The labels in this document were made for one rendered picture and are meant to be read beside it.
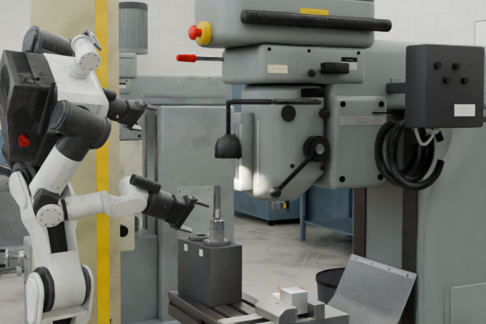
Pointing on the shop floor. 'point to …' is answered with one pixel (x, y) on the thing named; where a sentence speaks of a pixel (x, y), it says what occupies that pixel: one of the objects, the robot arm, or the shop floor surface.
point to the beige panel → (98, 257)
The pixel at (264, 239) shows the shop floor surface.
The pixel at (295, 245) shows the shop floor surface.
